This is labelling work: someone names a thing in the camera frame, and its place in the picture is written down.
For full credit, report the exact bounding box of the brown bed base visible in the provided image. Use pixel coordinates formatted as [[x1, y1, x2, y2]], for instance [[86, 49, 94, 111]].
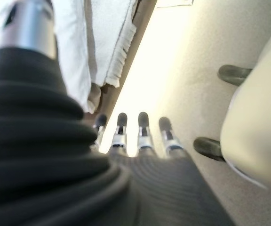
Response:
[[83, 0, 158, 116]]

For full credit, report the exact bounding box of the white duvet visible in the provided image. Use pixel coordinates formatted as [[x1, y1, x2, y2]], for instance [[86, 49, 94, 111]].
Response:
[[0, 0, 138, 115]]

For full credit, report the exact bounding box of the white sheeted mattress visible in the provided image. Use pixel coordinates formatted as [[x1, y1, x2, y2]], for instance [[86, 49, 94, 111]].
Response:
[[104, 23, 138, 87]]

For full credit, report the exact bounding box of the silver left robot leg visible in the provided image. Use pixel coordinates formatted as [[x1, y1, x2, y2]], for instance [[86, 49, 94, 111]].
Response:
[[193, 40, 271, 190]]

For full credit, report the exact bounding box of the printed paper sheet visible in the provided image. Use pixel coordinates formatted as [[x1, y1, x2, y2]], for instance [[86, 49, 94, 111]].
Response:
[[157, 0, 194, 8]]

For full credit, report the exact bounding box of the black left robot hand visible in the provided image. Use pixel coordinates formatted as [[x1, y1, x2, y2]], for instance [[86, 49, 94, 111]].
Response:
[[0, 0, 235, 226]]

